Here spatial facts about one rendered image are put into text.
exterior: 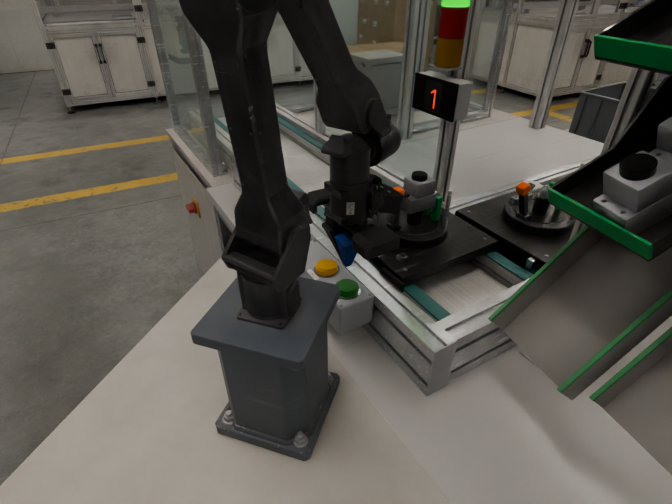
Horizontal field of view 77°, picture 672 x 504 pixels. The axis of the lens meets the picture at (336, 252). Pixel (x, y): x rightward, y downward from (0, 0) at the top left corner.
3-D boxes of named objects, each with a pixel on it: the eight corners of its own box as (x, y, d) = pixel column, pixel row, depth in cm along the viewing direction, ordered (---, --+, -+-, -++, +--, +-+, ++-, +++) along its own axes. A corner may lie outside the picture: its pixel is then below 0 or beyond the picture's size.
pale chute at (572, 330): (572, 401, 51) (559, 392, 49) (501, 329, 62) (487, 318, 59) (771, 231, 46) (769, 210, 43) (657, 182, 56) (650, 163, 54)
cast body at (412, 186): (410, 214, 82) (414, 181, 78) (396, 205, 85) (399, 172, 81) (443, 204, 85) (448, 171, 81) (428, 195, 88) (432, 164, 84)
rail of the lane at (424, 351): (426, 397, 67) (435, 348, 61) (234, 186, 130) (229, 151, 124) (452, 382, 69) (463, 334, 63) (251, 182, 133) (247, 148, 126)
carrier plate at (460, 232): (402, 287, 75) (403, 278, 74) (333, 227, 92) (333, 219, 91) (497, 249, 85) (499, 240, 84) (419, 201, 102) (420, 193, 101)
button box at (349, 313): (339, 336, 72) (339, 308, 69) (286, 272, 87) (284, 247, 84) (373, 321, 75) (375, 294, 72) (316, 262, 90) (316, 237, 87)
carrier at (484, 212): (545, 273, 79) (566, 214, 72) (453, 218, 96) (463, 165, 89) (620, 238, 89) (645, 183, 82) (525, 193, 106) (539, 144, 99)
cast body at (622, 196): (624, 241, 43) (627, 189, 39) (591, 219, 47) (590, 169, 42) (698, 200, 43) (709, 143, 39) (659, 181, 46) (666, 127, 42)
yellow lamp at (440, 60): (446, 69, 80) (450, 40, 77) (428, 64, 83) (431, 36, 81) (465, 66, 82) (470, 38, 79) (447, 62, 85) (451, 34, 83)
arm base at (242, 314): (234, 318, 53) (228, 280, 49) (258, 287, 58) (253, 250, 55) (286, 331, 51) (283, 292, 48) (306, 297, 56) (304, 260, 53)
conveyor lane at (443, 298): (435, 360, 73) (443, 317, 68) (253, 181, 133) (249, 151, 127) (543, 304, 85) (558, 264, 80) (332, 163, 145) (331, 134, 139)
